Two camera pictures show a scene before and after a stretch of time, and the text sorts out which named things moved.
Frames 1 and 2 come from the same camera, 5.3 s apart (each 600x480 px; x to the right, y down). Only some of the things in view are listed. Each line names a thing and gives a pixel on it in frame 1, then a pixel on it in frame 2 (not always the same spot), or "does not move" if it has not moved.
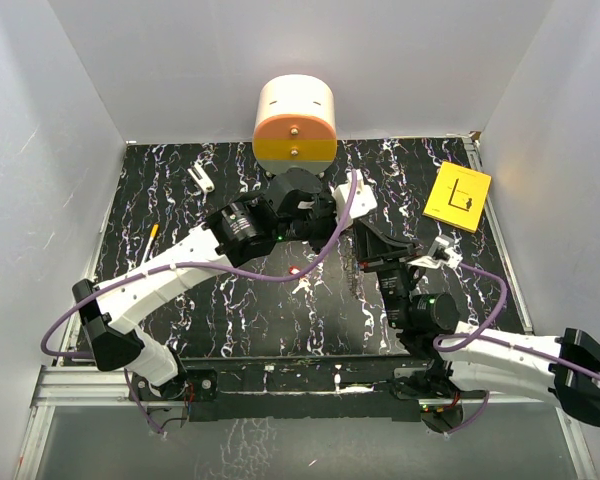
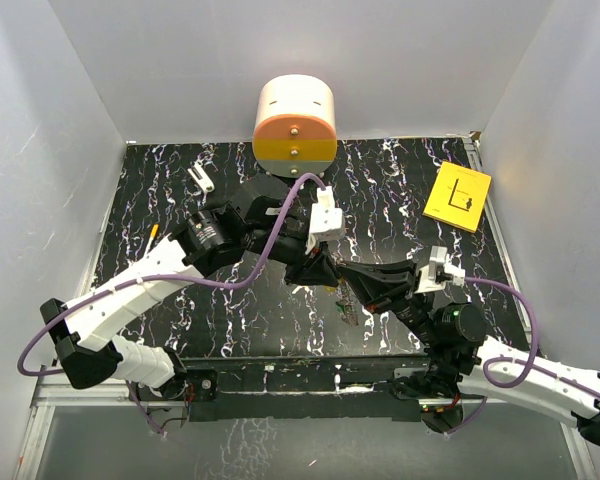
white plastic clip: x=201 y=177 does not move
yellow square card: x=458 y=196 does not move
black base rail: x=256 y=388 does not move
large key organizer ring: x=347 y=255 -> x=347 y=304
